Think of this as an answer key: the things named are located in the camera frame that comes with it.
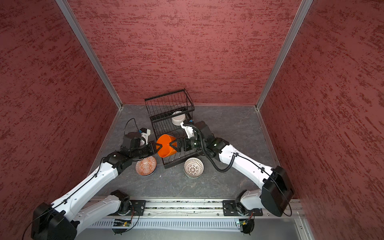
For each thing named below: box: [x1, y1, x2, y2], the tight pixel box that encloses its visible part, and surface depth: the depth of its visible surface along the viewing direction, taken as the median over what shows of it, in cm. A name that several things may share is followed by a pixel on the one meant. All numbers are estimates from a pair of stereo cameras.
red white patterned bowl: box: [184, 157, 204, 177], surface depth 85 cm
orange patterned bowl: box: [135, 156, 157, 176], surface depth 87 cm
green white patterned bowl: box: [183, 164, 205, 179], surface depth 84 cm
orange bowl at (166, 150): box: [156, 134, 177, 158], surface depth 78 cm
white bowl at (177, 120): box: [171, 110, 186, 126], surface depth 106 cm
